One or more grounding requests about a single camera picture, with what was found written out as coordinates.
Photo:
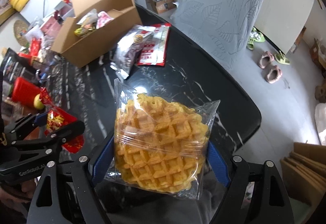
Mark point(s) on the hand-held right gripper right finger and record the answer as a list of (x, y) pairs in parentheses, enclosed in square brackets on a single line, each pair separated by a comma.
[(217, 165)]

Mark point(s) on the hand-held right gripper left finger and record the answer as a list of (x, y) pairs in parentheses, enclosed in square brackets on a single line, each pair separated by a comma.
[(101, 162)]

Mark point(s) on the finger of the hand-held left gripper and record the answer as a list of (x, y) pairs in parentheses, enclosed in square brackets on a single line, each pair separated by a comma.
[(68, 129), (40, 119)]

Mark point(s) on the clear waffle packet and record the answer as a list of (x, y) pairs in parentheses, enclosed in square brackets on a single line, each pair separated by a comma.
[(158, 137)]

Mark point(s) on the silver snack packet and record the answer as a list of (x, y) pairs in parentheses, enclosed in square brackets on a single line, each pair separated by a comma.
[(127, 53)]

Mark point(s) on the white snack packet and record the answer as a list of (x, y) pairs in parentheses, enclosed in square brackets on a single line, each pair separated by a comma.
[(89, 16)]

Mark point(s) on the pink red snack packet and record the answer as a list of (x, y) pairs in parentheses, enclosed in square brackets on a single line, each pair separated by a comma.
[(104, 19)]

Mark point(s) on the red white strip packet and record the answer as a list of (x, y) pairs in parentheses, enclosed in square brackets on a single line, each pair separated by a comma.
[(152, 48)]

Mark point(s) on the person's left hand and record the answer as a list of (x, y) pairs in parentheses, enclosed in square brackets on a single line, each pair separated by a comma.
[(29, 188)]

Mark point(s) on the lemon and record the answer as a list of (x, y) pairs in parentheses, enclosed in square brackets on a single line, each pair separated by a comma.
[(38, 101)]

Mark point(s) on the red plastic container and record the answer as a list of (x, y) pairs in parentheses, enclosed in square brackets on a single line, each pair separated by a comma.
[(24, 90)]

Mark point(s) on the black pouch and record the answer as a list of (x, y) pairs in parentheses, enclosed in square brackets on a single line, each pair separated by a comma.
[(15, 66)]

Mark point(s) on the red bag with white print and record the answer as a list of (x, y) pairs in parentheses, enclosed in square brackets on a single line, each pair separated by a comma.
[(35, 47)]

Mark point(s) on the stack of flattened cardboard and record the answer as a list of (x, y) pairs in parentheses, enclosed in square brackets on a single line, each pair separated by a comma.
[(305, 170)]

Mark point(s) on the woven trivet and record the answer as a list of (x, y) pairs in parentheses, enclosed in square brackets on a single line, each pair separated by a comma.
[(21, 31)]

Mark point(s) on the red green snack packet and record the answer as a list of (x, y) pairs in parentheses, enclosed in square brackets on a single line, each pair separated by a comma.
[(85, 29)]

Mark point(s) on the white plastic bag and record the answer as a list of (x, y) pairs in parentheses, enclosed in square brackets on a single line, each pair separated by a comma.
[(321, 117)]

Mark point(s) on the cardboard box with packets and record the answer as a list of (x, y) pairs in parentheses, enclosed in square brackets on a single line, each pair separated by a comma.
[(163, 5)]

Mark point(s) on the white cabinet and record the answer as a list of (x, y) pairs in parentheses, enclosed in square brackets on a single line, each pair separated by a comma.
[(285, 5)]

